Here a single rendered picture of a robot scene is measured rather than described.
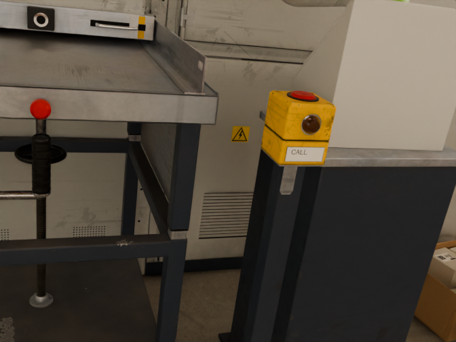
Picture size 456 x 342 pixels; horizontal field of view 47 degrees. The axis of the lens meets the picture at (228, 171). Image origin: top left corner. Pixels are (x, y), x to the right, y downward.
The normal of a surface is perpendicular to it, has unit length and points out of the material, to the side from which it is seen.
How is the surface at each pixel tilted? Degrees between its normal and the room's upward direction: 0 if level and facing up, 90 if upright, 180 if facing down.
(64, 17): 90
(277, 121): 90
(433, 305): 77
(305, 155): 90
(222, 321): 0
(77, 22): 90
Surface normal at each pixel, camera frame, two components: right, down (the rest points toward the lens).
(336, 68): -0.95, -0.01
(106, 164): 0.31, 0.39
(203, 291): 0.13, -0.92
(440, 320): -0.84, -0.14
